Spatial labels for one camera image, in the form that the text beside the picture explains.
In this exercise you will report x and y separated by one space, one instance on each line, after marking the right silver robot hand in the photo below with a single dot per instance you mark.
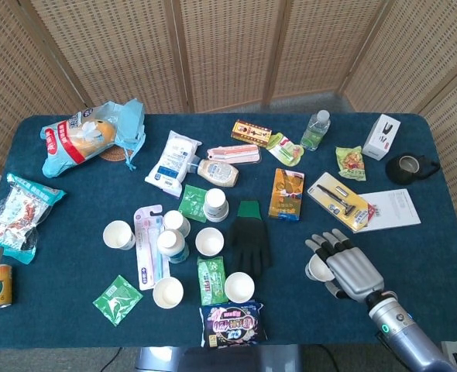
352 267

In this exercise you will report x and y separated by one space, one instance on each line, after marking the white paper cup green leaf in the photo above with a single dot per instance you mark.
318 271

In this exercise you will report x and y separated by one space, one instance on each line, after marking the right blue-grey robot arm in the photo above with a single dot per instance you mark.
399 321

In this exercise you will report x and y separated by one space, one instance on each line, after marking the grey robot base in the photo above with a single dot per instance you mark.
220 358

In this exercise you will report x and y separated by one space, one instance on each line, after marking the white paper cup green print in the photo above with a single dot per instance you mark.
167 292
209 242
239 286

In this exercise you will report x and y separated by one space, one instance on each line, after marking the white paper cup blue flower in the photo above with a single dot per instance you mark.
117 234

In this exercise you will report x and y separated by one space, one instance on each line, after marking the white cup upper-left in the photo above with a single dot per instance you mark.
176 221

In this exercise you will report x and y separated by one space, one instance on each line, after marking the teal clear snack bag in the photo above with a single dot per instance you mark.
15 217

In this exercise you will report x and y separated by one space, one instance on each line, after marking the yellow razor blister pack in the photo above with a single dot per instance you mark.
337 201

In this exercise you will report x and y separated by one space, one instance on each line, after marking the white paper leaflet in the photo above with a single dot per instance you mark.
395 209

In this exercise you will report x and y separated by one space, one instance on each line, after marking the orange yellow carton box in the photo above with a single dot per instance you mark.
286 193

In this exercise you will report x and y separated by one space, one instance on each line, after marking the green crinkled snack bag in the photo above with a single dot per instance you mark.
350 162

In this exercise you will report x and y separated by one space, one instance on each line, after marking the black glove green cuff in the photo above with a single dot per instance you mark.
249 240

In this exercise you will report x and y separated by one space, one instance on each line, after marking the large green foil sachet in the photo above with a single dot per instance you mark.
116 300

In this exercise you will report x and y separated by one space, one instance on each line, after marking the white box black print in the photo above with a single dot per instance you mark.
377 139

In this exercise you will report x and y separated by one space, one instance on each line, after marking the dark purple sanitary pad pack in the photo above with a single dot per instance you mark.
232 323

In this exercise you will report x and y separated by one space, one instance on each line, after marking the green lip balm card pack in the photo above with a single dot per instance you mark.
286 149

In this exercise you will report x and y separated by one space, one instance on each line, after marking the clear bottle green label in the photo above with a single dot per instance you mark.
314 133

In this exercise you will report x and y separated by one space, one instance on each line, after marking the green wet wipes pack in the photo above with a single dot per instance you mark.
211 281

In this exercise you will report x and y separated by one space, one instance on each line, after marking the light blue bread bag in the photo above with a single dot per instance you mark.
77 135

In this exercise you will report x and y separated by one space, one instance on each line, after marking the pink toothbrush blister pack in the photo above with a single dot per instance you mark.
145 248

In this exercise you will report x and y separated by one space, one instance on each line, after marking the stacked upside-down paper cups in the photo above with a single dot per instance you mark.
215 205

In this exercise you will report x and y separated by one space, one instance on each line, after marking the round woven rattan coaster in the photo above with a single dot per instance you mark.
114 156

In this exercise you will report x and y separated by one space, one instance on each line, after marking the flat pink toothbrush pack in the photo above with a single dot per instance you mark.
234 154

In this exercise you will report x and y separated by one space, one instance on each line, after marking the beige squeeze sauce bottle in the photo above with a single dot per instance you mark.
218 172

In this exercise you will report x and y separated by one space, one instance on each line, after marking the yellow red small box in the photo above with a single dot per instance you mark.
251 133

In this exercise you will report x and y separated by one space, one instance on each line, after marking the small green foil sachet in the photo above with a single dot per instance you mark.
190 201

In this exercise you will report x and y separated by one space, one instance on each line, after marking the white blue-label milk bottle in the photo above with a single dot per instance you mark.
172 248

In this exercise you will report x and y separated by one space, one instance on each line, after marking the white blue cotton pad pack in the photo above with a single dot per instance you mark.
172 162

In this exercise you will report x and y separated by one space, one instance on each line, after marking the woven bamboo folding screen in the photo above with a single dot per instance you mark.
228 50

